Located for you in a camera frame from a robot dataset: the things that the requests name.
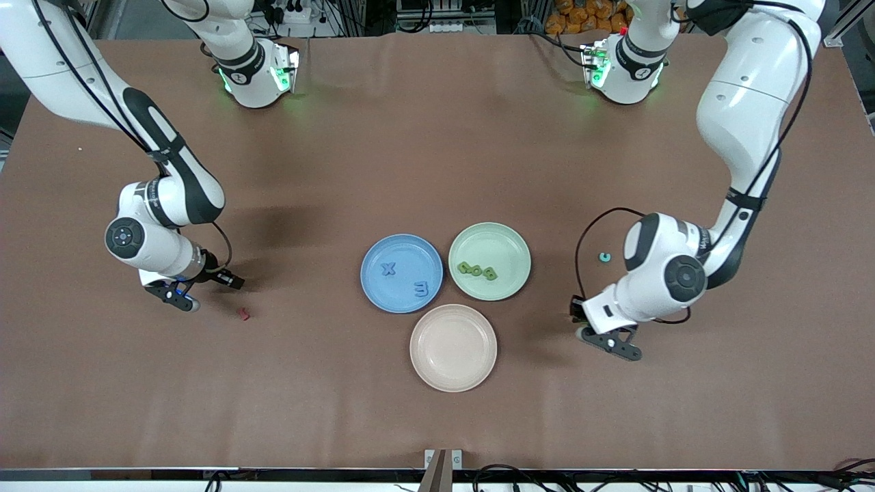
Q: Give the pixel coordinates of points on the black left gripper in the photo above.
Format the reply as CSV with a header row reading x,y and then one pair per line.
x,y
575,309

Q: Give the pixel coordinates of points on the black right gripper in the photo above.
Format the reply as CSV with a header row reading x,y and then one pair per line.
x,y
213,271

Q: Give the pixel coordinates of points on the green letter B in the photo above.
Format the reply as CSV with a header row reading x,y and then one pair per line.
x,y
490,274

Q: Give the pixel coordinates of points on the green letter P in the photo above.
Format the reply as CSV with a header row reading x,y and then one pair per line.
x,y
464,267

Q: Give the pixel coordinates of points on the blue letter m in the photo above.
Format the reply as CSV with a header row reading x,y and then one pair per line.
x,y
421,290

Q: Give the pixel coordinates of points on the blue letter x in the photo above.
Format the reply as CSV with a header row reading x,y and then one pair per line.
x,y
388,268

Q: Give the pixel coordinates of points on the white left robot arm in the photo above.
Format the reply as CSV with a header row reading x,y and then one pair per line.
x,y
745,102

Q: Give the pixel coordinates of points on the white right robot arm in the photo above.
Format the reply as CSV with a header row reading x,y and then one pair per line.
x,y
61,61

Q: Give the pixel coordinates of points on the light green round plate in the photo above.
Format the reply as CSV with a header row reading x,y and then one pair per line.
x,y
499,246

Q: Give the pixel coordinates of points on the pale beige round plate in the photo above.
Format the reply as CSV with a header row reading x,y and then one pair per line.
x,y
453,348

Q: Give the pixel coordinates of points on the blue round plate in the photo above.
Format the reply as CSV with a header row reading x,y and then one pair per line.
x,y
401,280

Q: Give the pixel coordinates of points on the brown table cover sheet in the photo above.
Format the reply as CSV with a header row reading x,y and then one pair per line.
x,y
437,171

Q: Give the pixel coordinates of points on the white power strip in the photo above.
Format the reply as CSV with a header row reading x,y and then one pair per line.
x,y
304,16
444,29

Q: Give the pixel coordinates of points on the orange objects pile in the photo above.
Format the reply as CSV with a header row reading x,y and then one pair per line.
x,y
588,14

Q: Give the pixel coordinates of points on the black right camera bracket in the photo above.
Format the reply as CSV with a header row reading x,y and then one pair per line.
x,y
164,294

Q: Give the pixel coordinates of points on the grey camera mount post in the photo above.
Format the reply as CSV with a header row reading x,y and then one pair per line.
x,y
443,471

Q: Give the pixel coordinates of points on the aluminium frame profile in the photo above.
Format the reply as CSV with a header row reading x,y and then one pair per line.
x,y
834,39

